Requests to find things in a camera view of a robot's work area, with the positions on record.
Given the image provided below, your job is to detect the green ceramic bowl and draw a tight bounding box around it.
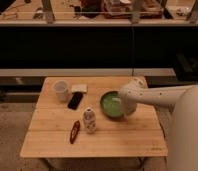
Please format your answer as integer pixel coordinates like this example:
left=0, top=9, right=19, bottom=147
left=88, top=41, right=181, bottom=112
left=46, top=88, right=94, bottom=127
left=100, top=91, right=123, bottom=118

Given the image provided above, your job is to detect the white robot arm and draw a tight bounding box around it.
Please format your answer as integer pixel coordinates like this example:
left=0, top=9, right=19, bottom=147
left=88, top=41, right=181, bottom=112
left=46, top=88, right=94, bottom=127
left=119, top=78, right=198, bottom=171

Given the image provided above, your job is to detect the white sponge block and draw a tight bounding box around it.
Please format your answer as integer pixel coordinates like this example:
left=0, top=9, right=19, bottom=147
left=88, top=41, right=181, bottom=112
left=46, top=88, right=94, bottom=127
left=71, top=84, right=87, bottom=93

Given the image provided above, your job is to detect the black smartphone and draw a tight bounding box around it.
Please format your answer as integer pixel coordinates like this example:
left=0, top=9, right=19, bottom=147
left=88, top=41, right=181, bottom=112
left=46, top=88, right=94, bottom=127
left=68, top=92, right=83, bottom=110

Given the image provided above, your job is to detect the small white bottle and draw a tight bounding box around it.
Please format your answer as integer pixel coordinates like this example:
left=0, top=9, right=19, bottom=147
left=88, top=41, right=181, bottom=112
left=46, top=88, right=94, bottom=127
left=83, top=108, right=96, bottom=134

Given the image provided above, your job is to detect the white translucent plastic cup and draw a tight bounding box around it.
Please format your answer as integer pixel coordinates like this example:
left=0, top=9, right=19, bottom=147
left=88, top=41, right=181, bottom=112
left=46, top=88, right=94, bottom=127
left=52, top=80, right=69, bottom=102

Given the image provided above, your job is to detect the red chili pepper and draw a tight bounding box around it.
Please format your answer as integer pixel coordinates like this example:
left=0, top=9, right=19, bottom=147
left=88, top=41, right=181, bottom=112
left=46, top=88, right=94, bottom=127
left=70, top=120, right=80, bottom=144

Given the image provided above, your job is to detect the wooden folding table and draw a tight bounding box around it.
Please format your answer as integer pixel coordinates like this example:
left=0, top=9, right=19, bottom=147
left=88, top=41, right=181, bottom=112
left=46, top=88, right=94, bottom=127
left=20, top=76, right=168, bottom=158

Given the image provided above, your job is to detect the red tray on shelf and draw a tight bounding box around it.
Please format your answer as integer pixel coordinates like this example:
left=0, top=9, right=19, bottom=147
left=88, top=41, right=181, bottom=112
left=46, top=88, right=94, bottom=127
left=101, top=0, right=163, bottom=19

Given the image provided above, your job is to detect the long wooden shelf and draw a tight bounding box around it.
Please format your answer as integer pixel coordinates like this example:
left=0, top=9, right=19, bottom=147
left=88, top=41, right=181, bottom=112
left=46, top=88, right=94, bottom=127
left=0, top=0, right=198, bottom=27

